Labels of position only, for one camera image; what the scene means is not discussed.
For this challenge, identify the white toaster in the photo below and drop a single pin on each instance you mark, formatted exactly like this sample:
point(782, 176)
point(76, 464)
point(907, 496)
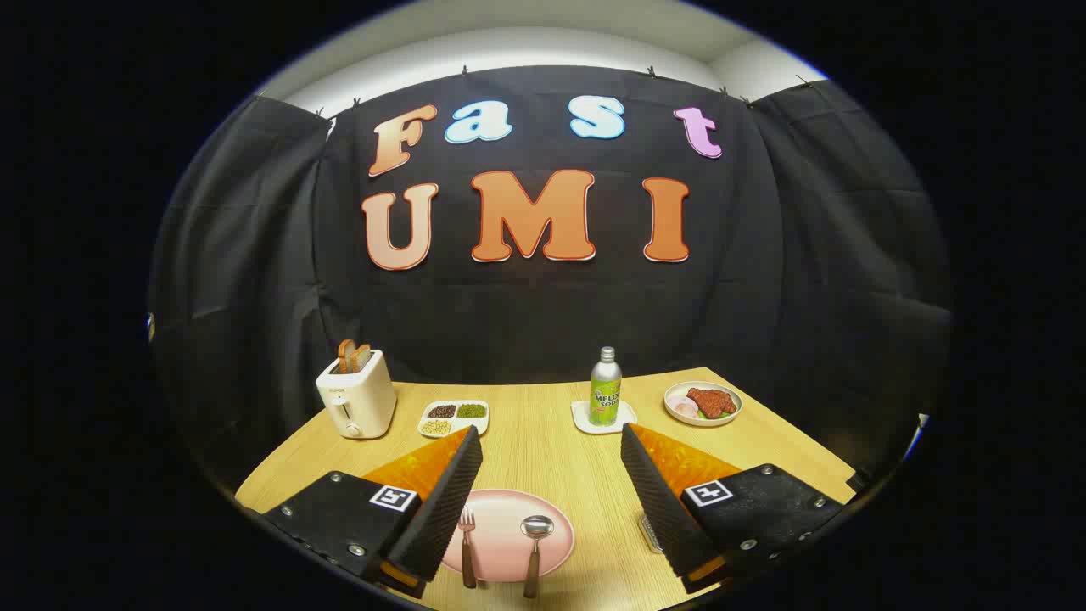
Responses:
point(361, 403)

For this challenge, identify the pink plate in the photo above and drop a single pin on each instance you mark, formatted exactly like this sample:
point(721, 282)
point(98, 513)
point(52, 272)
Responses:
point(501, 535)

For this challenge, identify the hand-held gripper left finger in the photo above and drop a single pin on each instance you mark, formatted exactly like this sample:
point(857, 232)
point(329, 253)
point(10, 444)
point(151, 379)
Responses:
point(441, 509)

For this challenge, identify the black backdrop cloth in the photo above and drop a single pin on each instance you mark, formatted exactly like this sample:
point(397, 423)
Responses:
point(526, 322)

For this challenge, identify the toasted bread slice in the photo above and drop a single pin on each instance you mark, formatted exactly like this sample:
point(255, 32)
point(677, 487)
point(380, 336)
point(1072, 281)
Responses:
point(345, 355)
point(363, 356)

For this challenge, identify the green soda bottle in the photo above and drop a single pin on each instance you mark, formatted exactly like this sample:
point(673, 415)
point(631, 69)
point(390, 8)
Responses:
point(606, 390)

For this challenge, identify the white square coaster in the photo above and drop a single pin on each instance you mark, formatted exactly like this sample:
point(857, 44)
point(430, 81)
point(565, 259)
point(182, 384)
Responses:
point(581, 420)

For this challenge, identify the white food plate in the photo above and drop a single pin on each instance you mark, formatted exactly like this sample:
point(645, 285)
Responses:
point(674, 412)

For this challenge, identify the brown meat piece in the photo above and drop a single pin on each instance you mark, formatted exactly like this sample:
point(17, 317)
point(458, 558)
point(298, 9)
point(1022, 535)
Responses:
point(713, 401)

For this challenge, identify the white divided dish with beans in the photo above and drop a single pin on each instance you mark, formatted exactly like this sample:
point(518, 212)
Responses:
point(454, 420)

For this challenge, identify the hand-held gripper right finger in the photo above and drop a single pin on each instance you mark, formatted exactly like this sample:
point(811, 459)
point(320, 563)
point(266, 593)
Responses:
point(662, 509)

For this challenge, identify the pink ham slices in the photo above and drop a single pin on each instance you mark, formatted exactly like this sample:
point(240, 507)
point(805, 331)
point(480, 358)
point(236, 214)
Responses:
point(681, 405)

